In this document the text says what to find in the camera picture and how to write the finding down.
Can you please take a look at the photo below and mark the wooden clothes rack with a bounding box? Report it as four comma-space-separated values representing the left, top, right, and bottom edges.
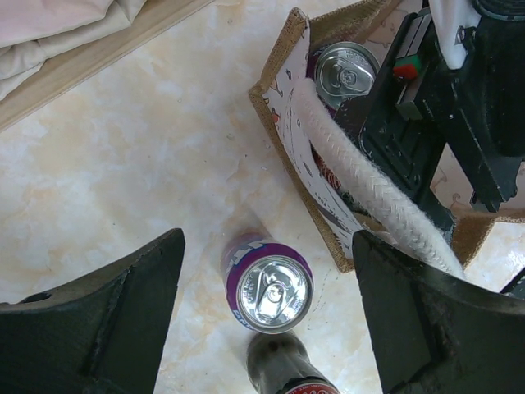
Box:
1, 1, 210, 130

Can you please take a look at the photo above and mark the glass cola bottle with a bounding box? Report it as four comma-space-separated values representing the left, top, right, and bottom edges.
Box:
246, 332, 339, 394

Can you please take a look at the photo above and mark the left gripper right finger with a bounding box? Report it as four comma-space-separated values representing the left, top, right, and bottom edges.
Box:
353, 231, 524, 393

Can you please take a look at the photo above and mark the folded beige cloth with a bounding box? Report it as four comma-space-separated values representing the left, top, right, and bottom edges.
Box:
1, 0, 146, 99

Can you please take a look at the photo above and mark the purple Fanta can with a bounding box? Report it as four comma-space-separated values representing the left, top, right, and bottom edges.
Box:
306, 41, 380, 116
221, 231, 314, 334

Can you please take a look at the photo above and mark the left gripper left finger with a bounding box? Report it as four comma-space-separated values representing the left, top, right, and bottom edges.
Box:
1, 228, 185, 393

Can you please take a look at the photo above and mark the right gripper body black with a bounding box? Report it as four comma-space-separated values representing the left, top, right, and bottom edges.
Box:
358, 1, 524, 230

